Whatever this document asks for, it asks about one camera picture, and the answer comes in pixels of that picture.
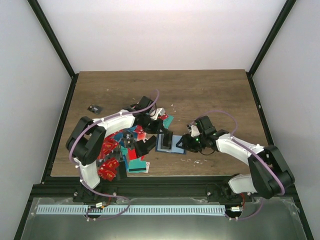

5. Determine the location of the dark grey card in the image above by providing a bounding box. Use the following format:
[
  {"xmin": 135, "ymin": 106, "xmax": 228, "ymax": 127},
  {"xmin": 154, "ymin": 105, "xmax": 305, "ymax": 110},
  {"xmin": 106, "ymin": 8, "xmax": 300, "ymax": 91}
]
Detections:
[{"xmin": 159, "ymin": 130, "xmax": 173, "ymax": 150}]

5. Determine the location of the red card carried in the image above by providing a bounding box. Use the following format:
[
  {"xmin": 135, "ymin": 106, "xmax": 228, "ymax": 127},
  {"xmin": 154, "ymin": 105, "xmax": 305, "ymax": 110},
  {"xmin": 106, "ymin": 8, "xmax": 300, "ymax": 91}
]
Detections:
[{"xmin": 160, "ymin": 113, "xmax": 169, "ymax": 121}]

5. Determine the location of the blue leather card holder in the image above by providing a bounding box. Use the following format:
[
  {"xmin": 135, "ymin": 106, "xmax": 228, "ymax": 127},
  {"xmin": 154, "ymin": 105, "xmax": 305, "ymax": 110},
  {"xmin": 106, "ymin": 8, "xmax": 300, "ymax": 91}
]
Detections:
[{"xmin": 155, "ymin": 134, "xmax": 187, "ymax": 155}]

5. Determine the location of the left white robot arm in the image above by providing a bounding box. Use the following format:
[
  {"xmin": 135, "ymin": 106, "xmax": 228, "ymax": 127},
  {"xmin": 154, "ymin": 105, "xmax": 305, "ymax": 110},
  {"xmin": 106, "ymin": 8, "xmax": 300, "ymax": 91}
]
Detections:
[{"xmin": 65, "ymin": 96, "xmax": 167, "ymax": 202}]

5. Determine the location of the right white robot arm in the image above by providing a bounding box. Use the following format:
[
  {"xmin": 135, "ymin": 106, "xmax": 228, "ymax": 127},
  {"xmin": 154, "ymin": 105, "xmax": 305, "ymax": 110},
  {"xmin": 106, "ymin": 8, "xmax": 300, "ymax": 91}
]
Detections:
[{"xmin": 176, "ymin": 115, "xmax": 295, "ymax": 202}]

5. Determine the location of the teal card upper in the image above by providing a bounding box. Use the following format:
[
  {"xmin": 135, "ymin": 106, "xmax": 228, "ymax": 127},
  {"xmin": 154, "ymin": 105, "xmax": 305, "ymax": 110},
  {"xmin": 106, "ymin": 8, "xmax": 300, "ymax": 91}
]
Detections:
[{"xmin": 163, "ymin": 115, "xmax": 174, "ymax": 129}]

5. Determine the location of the black card right pile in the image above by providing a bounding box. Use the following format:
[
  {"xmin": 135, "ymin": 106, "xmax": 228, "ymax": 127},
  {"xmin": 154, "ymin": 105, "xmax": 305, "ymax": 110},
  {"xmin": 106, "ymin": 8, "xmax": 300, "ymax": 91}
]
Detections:
[{"xmin": 134, "ymin": 135, "xmax": 157, "ymax": 158}]

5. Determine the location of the black card pile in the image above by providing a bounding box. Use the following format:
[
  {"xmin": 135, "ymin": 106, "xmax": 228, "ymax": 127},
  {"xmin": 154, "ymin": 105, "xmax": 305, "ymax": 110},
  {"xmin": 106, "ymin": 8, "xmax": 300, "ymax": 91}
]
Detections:
[
  {"xmin": 134, "ymin": 135, "xmax": 157, "ymax": 158},
  {"xmin": 115, "ymin": 161, "xmax": 128, "ymax": 181}
]

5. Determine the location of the teal card bottom pile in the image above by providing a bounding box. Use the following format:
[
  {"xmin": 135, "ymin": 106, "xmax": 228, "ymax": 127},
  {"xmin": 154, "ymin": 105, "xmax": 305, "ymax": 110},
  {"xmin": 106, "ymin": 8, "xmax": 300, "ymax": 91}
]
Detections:
[{"xmin": 127, "ymin": 158, "xmax": 150, "ymax": 173}]

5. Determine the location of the small black card far left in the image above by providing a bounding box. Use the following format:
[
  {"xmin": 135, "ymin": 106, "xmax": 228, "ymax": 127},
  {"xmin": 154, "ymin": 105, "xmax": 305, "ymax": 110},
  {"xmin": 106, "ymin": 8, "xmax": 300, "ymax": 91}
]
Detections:
[{"xmin": 87, "ymin": 104, "xmax": 103, "ymax": 115}]

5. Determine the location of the black card bottom pile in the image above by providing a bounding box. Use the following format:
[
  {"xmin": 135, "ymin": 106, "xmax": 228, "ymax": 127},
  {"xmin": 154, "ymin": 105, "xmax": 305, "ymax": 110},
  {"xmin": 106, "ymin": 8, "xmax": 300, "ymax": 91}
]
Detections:
[{"xmin": 115, "ymin": 161, "xmax": 128, "ymax": 181}]

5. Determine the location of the red VIP card bottom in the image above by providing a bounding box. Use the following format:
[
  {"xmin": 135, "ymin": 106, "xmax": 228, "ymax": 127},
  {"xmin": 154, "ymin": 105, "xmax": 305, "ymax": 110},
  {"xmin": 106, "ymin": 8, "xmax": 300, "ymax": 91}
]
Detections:
[{"xmin": 97, "ymin": 158, "xmax": 120, "ymax": 182}]

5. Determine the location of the light blue slotted strip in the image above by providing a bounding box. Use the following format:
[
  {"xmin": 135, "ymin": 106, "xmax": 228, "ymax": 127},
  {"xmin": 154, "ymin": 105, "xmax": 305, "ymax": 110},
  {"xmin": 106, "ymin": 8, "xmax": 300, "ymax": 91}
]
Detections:
[{"xmin": 36, "ymin": 204, "xmax": 226, "ymax": 216}]

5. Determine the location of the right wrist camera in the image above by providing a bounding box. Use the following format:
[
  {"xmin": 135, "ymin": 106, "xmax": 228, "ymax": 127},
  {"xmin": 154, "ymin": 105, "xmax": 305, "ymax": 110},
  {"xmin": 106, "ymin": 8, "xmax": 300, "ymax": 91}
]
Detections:
[{"xmin": 187, "ymin": 124, "xmax": 200, "ymax": 138}]

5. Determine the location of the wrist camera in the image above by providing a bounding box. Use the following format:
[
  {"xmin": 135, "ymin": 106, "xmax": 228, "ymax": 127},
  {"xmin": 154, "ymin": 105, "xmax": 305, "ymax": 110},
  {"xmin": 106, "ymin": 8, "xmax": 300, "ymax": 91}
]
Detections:
[
  {"xmin": 150, "ymin": 107, "xmax": 166, "ymax": 120},
  {"xmin": 187, "ymin": 124, "xmax": 200, "ymax": 138}
]

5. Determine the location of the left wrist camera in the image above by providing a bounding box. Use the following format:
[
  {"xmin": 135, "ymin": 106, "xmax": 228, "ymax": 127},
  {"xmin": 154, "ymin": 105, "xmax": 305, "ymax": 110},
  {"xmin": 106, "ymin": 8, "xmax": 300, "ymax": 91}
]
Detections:
[{"xmin": 150, "ymin": 107, "xmax": 166, "ymax": 120}]

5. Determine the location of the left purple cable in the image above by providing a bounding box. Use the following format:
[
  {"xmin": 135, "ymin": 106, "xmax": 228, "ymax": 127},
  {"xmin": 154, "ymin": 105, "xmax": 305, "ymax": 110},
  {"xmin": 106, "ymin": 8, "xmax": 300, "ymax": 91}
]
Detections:
[{"xmin": 68, "ymin": 88, "xmax": 161, "ymax": 222}]

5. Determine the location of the purple cable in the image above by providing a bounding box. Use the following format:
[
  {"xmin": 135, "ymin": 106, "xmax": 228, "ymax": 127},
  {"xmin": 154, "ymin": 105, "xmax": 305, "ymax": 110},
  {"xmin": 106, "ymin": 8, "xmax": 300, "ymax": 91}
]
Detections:
[
  {"xmin": 189, "ymin": 110, "xmax": 286, "ymax": 222},
  {"xmin": 68, "ymin": 88, "xmax": 161, "ymax": 222}
]

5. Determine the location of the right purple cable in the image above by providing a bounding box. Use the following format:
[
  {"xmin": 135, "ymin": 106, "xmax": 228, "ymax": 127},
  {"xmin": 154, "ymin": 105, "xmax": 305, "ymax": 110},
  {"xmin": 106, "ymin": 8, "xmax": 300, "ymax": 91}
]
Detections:
[{"xmin": 189, "ymin": 110, "xmax": 286, "ymax": 222}]

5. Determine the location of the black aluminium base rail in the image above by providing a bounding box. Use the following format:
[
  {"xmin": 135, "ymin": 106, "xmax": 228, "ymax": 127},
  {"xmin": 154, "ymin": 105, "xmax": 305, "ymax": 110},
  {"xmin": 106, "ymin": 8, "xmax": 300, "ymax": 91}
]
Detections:
[{"xmin": 30, "ymin": 176, "xmax": 241, "ymax": 203}]

